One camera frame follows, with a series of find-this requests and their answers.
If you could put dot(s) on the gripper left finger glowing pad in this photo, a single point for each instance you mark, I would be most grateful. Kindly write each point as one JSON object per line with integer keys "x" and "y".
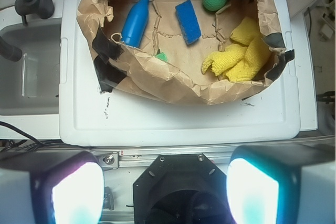
{"x": 51, "y": 187}

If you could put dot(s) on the blue plastic bottle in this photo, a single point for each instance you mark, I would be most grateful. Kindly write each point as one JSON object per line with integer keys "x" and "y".
{"x": 135, "y": 23}

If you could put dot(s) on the green block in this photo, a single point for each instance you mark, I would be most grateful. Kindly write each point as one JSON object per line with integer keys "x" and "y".
{"x": 162, "y": 56}

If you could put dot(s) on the aluminium rail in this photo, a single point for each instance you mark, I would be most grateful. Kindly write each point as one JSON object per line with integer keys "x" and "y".
{"x": 122, "y": 157}

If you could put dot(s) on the dark grey faucet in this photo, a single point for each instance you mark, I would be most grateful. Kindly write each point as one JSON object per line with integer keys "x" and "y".
{"x": 44, "y": 9}

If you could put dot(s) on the blue sponge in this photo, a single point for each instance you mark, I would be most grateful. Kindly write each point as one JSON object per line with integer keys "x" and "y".
{"x": 188, "y": 22}

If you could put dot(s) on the grey sink basin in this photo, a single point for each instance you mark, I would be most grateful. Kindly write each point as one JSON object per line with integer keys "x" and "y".
{"x": 30, "y": 86}

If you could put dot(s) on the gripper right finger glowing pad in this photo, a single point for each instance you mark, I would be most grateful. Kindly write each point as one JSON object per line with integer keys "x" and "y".
{"x": 287, "y": 183}

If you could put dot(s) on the yellow microfiber cloth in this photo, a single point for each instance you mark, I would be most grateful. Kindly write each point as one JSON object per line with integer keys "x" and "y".
{"x": 244, "y": 58}

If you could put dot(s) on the crumpled brown paper bag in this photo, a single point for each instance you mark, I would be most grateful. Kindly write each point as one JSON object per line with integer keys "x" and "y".
{"x": 180, "y": 80}

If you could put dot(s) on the white plastic tray lid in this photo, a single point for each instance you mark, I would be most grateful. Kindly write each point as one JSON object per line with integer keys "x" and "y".
{"x": 89, "y": 117}

